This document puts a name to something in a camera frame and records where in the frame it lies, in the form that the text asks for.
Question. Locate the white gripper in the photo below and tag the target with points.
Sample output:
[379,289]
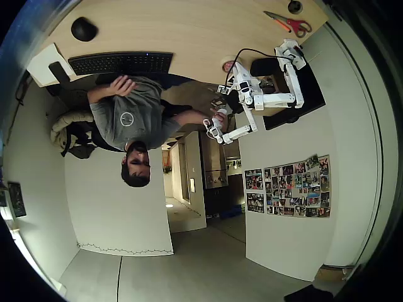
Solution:
[232,82]

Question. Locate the beige roll of tape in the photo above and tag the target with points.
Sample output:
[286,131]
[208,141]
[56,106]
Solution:
[224,59]

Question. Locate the black computer mouse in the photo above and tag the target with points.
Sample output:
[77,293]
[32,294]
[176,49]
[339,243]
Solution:
[84,29]

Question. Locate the person's right forearm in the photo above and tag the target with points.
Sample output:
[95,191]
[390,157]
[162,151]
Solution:
[192,117]

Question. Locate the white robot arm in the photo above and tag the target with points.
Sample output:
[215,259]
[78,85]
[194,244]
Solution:
[291,81]

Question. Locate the person's left forearm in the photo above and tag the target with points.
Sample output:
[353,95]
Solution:
[99,94]

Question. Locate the person's right hand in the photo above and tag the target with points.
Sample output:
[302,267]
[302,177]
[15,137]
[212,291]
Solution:
[219,115]

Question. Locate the person's left hand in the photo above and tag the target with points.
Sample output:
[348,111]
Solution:
[123,85]

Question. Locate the black rounded pad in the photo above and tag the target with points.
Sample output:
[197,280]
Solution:
[264,66]

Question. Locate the orange pen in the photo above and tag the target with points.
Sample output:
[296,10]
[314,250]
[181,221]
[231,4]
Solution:
[282,25]

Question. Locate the large black desk mat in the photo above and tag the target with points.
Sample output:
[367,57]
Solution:
[315,94]

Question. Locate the black round desk grommet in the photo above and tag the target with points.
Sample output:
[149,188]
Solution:
[295,6]

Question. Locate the stainless steel refrigerator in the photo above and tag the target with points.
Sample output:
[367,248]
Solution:
[215,170]

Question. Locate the man in gray t-shirt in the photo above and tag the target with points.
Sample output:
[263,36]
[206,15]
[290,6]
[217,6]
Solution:
[135,110]

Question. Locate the small photo poster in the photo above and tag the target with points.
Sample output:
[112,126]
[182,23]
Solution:
[255,203]
[253,179]

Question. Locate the black keyboard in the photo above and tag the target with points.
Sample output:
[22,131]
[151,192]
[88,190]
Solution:
[122,63]

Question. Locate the large photo collage poster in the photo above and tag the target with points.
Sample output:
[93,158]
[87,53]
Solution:
[297,187]

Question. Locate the blue crate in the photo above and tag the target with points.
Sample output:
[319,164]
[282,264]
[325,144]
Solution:
[231,212]

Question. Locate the black office chair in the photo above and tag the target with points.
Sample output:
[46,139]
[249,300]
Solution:
[82,148]

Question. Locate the beige quilted jacket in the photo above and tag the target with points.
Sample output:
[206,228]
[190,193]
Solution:
[67,124]

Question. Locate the black phone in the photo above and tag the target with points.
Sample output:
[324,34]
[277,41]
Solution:
[59,73]

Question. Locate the white paper sheet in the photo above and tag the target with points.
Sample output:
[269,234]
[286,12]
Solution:
[41,66]

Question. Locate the brown cardboard box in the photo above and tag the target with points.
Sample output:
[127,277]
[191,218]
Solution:
[330,273]

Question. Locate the dark framed wall picture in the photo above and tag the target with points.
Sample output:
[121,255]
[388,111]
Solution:
[17,199]

